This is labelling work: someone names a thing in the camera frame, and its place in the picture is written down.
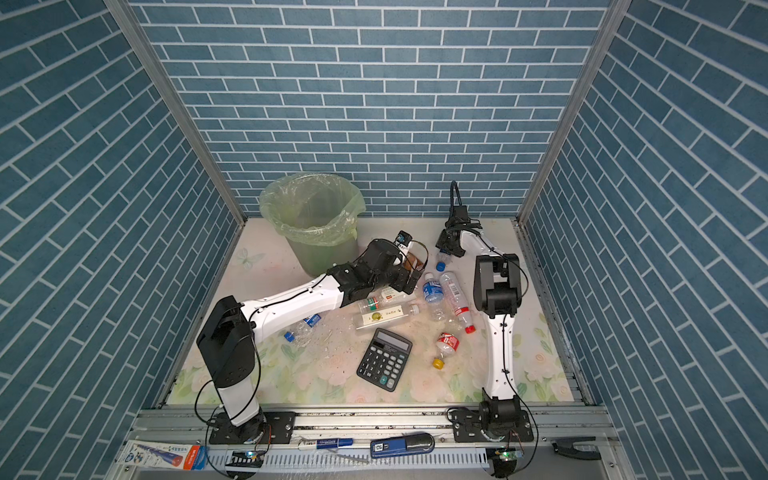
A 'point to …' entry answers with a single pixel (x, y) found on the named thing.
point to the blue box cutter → (404, 446)
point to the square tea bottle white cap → (371, 314)
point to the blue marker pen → (319, 444)
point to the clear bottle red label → (456, 300)
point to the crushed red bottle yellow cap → (446, 345)
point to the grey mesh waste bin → (314, 261)
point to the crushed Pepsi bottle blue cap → (290, 336)
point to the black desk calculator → (384, 359)
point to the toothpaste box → (165, 455)
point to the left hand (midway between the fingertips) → (410, 266)
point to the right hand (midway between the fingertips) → (443, 241)
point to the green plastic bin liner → (313, 209)
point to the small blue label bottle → (442, 259)
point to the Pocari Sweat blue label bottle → (432, 293)
